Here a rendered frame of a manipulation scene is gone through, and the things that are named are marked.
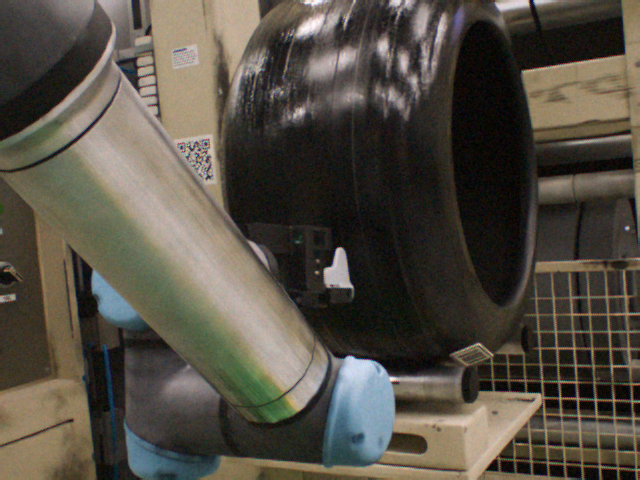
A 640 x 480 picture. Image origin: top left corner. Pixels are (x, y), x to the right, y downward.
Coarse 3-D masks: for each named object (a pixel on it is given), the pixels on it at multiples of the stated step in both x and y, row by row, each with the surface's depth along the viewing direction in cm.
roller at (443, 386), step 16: (384, 368) 99; (400, 368) 98; (416, 368) 97; (432, 368) 96; (448, 368) 96; (464, 368) 95; (400, 384) 97; (416, 384) 96; (432, 384) 95; (448, 384) 94; (464, 384) 93; (416, 400) 97; (432, 400) 96; (448, 400) 95; (464, 400) 94
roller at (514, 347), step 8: (520, 328) 119; (528, 328) 119; (512, 336) 118; (520, 336) 118; (528, 336) 118; (504, 344) 119; (512, 344) 118; (520, 344) 118; (528, 344) 118; (504, 352) 120; (512, 352) 119; (520, 352) 119; (528, 352) 119
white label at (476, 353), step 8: (480, 344) 94; (456, 352) 95; (464, 352) 95; (472, 352) 96; (480, 352) 96; (488, 352) 97; (456, 360) 97; (464, 360) 97; (472, 360) 98; (480, 360) 99
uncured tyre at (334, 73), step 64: (320, 0) 97; (384, 0) 90; (448, 0) 92; (256, 64) 94; (320, 64) 89; (384, 64) 85; (448, 64) 89; (512, 64) 115; (256, 128) 91; (320, 128) 86; (384, 128) 83; (448, 128) 87; (512, 128) 127; (256, 192) 91; (320, 192) 87; (384, 192) 83; (448, 192) 87; (512, 192) 129; (384, 256) 86; (448, 256) 87; (512, 256) 125; (320, 320) 95; (384, 320) 91; (448, 320) 91; (512, 320) 107
